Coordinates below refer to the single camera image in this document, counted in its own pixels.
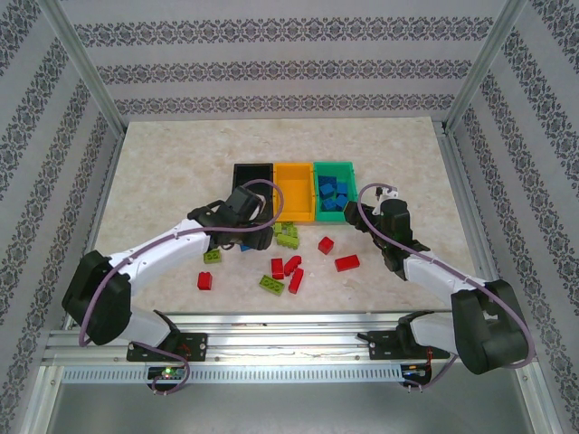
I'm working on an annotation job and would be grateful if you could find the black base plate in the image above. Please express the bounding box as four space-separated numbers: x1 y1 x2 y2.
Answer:
366 329 451 362
126 332 209 363

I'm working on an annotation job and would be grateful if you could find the yellow plastic bin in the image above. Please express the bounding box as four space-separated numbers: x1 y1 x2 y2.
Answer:
272 162 317 225

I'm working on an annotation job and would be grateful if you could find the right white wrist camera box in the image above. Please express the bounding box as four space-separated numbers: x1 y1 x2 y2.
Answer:
374 185 400 205

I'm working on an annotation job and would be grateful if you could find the grey metal panel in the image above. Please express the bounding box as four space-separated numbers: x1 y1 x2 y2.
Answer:
44 382 544 434

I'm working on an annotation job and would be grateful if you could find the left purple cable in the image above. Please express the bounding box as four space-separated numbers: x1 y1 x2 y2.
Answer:
79 179 286 395

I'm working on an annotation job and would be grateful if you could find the black plastic bin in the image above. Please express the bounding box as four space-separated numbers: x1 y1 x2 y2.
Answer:
231 162 277 223

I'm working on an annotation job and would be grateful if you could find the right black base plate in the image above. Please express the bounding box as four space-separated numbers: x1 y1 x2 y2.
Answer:
366 329 451 362

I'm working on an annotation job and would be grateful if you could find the aluminium mounting rail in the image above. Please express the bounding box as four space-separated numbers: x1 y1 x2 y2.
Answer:
43 310 538 368

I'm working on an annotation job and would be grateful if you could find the small circuit board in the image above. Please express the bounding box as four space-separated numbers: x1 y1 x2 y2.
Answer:
147 366 187 382
402 364 433 382

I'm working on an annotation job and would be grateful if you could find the aluminium frame post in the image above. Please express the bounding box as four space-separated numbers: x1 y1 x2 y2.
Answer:
442 0 530 135
38 0 128 137

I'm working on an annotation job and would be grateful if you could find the green plastic bin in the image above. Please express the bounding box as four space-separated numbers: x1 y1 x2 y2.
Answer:
312 160 360 225

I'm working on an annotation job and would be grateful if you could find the right small circuit board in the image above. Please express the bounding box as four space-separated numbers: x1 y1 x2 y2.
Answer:
402 364 433 382

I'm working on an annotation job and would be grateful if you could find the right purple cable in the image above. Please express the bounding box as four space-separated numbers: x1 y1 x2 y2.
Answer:
356 183 537 393

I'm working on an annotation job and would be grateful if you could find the left small circuit board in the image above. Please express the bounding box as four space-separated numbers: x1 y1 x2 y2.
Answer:
147 366 187 382

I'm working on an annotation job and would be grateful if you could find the aluminium side rail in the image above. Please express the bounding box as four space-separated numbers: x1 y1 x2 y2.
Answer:
437 120 517 326
62 133 127 326

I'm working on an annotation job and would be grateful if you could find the slotted grey cable duct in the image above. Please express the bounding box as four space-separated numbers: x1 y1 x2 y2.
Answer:
61 364 404 383

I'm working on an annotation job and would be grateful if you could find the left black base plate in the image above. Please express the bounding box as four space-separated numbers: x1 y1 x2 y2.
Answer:
126 332 209 363

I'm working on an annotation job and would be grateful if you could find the purple cable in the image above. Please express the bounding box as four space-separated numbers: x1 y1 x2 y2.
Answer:
356 183 537 393
79 179 286 395

